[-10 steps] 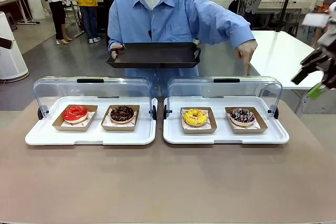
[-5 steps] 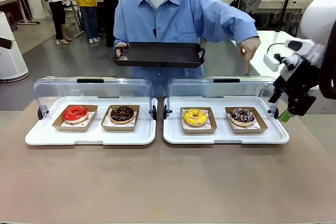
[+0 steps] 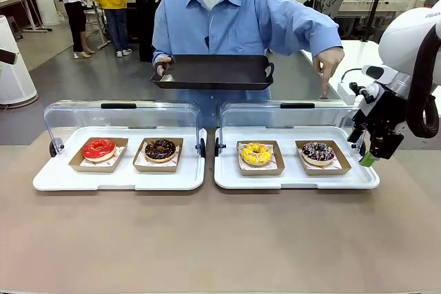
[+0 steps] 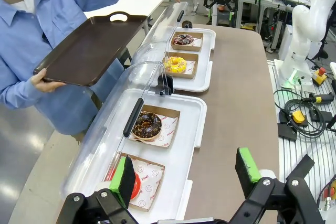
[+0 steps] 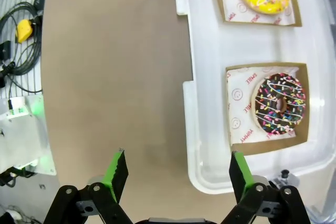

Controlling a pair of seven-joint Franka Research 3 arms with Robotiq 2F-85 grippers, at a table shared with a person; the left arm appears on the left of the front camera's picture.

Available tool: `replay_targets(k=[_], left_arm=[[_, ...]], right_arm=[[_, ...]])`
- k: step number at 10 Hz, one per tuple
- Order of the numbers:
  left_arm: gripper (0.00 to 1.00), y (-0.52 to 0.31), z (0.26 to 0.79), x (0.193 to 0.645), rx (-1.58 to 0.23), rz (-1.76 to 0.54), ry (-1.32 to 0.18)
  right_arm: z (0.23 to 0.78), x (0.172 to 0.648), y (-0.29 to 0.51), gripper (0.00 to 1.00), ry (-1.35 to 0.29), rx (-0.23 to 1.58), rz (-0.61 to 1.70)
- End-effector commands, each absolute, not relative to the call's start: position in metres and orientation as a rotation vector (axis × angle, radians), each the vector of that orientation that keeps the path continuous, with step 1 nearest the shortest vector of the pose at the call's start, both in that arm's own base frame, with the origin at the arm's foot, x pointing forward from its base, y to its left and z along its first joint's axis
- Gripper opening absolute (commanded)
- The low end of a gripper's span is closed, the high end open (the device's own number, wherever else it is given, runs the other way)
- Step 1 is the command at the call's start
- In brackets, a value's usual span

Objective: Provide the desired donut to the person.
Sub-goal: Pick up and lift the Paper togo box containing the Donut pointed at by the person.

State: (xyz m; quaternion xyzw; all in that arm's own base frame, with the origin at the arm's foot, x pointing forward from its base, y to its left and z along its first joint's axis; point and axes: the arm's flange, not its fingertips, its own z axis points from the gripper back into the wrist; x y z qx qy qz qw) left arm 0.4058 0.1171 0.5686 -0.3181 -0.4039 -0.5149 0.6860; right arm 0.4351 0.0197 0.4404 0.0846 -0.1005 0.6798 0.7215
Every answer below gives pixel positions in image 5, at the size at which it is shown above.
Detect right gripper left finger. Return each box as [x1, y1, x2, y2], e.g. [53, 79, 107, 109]
[43, 149, 137, 224]

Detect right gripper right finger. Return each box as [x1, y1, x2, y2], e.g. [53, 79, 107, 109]
[220, 151, 309, 224]

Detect chocolate donut white drizzle sprinkles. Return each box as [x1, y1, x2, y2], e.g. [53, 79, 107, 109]
[250, 72, 307, 134]

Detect brown cardboard donut tray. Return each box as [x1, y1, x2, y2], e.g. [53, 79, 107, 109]
[211, 0, 302, 28]
[225, 62, 309, 158]

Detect white electronic box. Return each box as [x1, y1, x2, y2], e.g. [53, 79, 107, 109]
[0, 95, 57, 176]

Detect right white display tray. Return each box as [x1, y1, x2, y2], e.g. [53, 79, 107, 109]
[173, 0, 336, 196]

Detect black rectangular box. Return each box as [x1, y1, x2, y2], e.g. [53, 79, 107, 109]
[0, 41, 11, 60]

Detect yellow plastic block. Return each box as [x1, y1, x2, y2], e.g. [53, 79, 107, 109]
[15, 19, 34, 44]

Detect black coiled cable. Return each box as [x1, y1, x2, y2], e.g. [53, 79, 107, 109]
[0, 1, 43, 95]

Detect black cable connector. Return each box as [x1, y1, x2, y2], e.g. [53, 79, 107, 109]
[0, 62, 16, 88]

